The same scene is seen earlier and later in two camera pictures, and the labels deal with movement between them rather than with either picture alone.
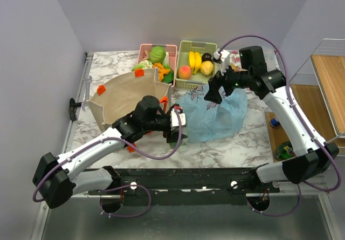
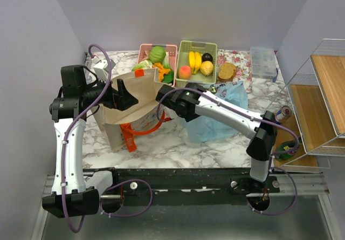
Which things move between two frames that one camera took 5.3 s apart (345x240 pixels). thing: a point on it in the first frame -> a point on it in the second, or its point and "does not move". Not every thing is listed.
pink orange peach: [185, 72] does not move
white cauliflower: [144, 64] does not move
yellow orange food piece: [161, 71] does not move
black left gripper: [170, 136] -> [125, 99]
